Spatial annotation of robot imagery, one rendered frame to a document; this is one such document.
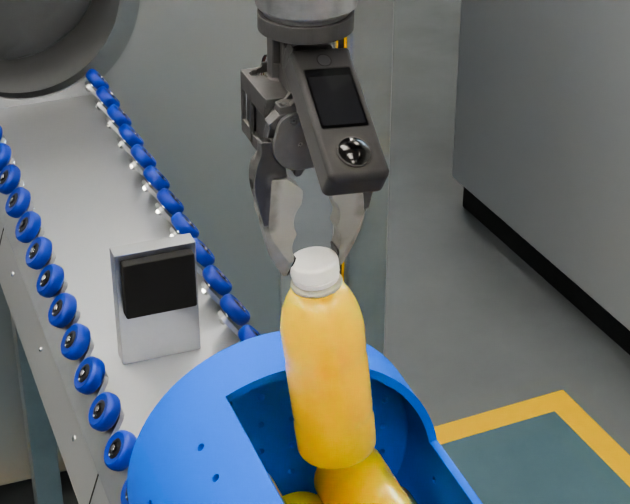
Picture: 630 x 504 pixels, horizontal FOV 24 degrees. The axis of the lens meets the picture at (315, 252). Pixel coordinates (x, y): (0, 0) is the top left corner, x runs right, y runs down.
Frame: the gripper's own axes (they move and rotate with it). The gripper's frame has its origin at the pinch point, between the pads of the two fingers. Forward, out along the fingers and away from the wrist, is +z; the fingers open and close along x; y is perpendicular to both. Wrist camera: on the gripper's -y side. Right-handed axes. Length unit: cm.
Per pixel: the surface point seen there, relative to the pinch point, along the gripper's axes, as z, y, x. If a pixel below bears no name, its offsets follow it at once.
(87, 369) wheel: 39, 48, 10
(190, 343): 43, 54, -4
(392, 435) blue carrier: 27.7, 10.0, -12.0
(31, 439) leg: 104, 122, 8
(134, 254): 29, 54, 2
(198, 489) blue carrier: 18.5, -2.1, 10.8
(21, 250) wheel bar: 44, 86, 11
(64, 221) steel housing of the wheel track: 44, 92, 4
